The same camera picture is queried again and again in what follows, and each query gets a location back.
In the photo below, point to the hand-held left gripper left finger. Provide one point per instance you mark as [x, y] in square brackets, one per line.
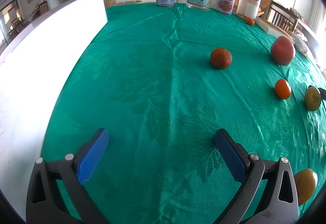
[93, 155]

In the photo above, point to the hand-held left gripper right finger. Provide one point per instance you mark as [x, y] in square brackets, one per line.
[230, 157]

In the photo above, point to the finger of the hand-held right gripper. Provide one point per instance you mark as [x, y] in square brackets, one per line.
[323, 93]

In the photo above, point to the green-yellow pear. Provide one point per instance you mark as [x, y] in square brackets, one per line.
[312, 99]

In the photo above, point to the white board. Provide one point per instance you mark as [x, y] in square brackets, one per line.
[38, 73]

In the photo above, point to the bright orange tangerine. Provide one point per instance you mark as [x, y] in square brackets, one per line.
[282, 89]

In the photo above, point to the white plastic bag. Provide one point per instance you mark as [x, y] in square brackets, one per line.
[301, 44]

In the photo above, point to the red apple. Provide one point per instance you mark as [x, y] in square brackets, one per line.
[282, 51]

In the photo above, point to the yellow-green round fruit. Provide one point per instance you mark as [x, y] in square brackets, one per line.
[307, 185]

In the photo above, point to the dark wooden chair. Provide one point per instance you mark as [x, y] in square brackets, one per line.
[282, 16]

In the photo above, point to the dark red tangerine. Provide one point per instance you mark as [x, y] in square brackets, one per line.
[220, 58]

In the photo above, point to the green patterned tablecloth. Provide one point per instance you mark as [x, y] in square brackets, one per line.
[152, 73]

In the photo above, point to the tiny orange tangerine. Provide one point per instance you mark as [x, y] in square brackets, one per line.
[249, 21]

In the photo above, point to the plastic jar with black lid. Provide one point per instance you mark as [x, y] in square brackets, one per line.
[248, 5]

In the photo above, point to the brown cardboard box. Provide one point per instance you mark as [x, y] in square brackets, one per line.
[110, 2]

